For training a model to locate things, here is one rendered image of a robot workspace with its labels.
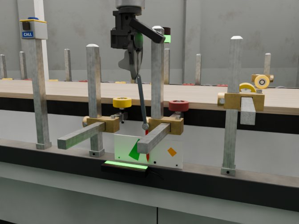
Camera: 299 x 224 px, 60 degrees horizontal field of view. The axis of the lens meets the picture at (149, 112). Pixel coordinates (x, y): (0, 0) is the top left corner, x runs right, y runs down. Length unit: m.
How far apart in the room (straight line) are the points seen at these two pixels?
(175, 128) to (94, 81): 0.35
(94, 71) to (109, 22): 3.79
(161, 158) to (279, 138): 0.46
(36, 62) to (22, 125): 0.52
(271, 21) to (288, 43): 0.64
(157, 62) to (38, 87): 0.51
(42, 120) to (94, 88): 0.29
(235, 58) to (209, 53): 4.50
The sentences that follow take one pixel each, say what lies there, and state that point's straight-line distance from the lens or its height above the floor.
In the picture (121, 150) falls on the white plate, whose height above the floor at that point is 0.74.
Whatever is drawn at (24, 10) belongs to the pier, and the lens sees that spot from 4.65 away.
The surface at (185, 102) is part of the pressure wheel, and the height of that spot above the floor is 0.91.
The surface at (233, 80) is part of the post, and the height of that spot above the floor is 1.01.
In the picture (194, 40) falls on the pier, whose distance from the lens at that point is 5.07.
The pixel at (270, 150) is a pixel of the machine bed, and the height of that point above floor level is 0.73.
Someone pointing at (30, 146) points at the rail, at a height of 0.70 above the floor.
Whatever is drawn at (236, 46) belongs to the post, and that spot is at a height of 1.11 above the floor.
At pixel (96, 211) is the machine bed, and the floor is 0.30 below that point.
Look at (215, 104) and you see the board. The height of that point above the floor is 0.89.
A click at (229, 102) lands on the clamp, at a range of 0.84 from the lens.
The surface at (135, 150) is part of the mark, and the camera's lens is 0.95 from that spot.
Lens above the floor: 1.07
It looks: 11 degrees down
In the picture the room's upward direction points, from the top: straight up
